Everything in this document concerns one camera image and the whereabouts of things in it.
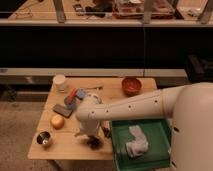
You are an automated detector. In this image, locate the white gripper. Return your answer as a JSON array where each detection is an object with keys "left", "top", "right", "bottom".
[{"left": 74, "top": 121, "right": 100, "bottom": 140}]

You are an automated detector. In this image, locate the dark red grape bunch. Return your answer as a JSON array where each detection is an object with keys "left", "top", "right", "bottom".
[{"left": 87, "top": 137, "right": 102, "bottom": 150}]

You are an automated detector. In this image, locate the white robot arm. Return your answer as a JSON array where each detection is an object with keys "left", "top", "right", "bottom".
[{"left": 76, "top": 82, "right": 213, "bottom": 171}]

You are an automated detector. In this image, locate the light wooden table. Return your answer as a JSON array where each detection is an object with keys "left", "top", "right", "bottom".
[{"left": 27, "top": 77, "right": 158, "bottom": 161}]

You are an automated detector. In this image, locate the yellow round fruit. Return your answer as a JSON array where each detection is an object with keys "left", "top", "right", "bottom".
[{"left": 50, "top": 115, "right": 65, "bottom": 129}]

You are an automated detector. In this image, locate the blue sponge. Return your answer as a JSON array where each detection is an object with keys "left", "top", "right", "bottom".
[{"left": 76, "top": 89, "right": 86, "bottom": 100}]

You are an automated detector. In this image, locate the small metal cup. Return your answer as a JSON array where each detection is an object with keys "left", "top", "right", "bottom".
[{"left": 36, "top": 131, "right": 52, "bottom": 148}]

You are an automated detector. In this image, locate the white crumpled cloth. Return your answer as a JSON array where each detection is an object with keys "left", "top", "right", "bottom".
[{"left": 125, "top": 125, "right": 149, "bottom": 158}]

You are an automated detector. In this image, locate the white cylindrical cup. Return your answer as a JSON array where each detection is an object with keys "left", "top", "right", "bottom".
[{"left": 53, "top": 74, "right": 67, "bottom": 92}]

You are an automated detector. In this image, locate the orange red bowl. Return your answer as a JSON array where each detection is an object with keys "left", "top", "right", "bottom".
[{"left": 122, "top": 77, "right": 142, "bottom": 96}]

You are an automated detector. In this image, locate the green plastic tray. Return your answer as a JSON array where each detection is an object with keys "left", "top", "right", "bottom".
[{"left": 110, "top": 119, "right": 171, "bottom": 171}]

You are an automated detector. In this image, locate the red handled brush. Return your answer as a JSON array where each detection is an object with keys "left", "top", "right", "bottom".
[{"left": 64, "top": 89, "right": 77, "bottom": 110}]

